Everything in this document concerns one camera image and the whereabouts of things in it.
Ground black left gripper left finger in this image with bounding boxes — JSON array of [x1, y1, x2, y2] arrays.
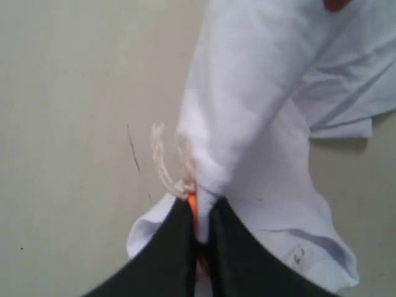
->
[[86, 199, 197, 297]]

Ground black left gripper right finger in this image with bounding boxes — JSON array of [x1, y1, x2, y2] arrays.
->
[[209, 198, 336, 297]]

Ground orange clothing tag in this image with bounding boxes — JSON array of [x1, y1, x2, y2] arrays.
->
[[150, 123, 214, 279]]

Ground white t-shirt red lettering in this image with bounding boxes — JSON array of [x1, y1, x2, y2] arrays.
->
[[126, 0, 395, 295]]

